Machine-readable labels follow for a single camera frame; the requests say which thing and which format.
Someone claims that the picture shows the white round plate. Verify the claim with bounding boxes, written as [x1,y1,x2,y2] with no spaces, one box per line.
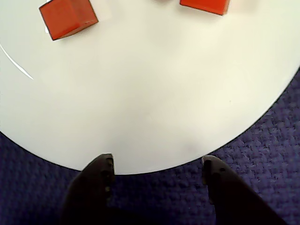
[0,0,300,175]

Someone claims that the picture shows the blue woven table cloth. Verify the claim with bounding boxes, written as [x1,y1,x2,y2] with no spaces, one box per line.
[0,67,300,225]

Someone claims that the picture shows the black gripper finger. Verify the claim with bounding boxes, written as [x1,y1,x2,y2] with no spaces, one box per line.
[60,153,116,225]
[201,154,289,225]

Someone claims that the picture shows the red cube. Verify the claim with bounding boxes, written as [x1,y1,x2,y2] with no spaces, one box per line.
[179,0,232,16]
[38,0,99,42]

